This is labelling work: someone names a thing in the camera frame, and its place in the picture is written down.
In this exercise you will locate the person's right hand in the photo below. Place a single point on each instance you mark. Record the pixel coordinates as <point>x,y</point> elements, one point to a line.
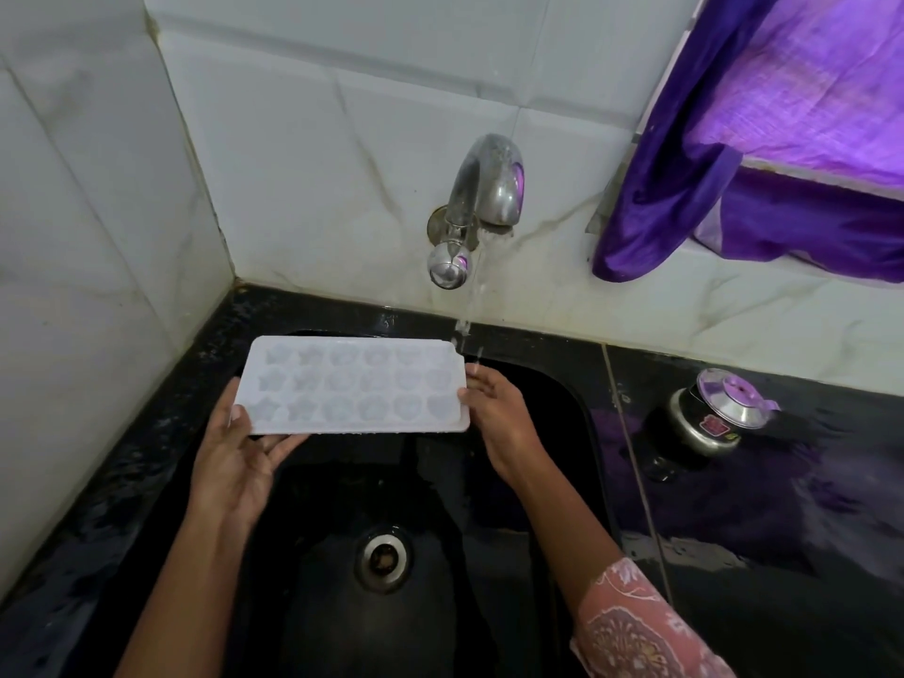
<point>505,430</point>

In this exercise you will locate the person's left hand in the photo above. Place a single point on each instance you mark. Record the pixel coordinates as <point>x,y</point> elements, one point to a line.
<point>229,480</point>

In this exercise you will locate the white ice tray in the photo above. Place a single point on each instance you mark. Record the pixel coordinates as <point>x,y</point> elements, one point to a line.
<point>353,388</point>

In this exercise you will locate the chrome wall tap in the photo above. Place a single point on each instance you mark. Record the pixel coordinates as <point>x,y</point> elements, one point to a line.
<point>494,183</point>

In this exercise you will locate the person's left forearm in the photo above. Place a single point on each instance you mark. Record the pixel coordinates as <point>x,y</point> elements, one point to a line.
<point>176,607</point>

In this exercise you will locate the person's right forearm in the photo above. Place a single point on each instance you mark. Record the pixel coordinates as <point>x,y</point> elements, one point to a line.
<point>565,529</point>

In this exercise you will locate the steel sink drain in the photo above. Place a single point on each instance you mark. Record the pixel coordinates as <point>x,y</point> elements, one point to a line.
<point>383,557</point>

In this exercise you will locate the small steel pot with lid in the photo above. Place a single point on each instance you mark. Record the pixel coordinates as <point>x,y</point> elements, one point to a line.
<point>713,423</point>

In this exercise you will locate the black sink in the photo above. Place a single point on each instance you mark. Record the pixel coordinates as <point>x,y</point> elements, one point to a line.
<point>424,628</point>

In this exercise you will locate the pink floral sleeve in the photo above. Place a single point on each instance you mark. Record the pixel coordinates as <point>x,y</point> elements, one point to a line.
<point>636,628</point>

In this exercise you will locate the purple curtain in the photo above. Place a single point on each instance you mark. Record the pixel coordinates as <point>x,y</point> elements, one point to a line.
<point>812,77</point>

